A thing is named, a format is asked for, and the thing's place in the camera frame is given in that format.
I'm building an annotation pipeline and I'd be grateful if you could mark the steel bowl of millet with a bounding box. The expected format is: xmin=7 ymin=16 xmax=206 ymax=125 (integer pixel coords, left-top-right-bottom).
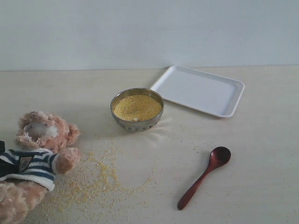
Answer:
xmin=110 ymin=88 xmax=164 ymax=132

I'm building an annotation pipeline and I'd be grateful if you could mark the dark red wooden spoon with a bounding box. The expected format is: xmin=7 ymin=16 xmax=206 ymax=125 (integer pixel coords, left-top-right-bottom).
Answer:
xmin=177 ymin=146 xmax=231 ymax=210

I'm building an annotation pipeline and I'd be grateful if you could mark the plush bear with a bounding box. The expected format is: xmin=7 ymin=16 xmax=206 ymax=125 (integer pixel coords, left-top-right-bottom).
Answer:
xmin=0 ymin=111 xmax=80 ymax=224

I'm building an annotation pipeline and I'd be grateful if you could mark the white rectangular tray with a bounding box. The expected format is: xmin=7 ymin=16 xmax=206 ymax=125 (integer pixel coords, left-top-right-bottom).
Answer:
xmin=150 ymin=66 xmax=245 ymax=118

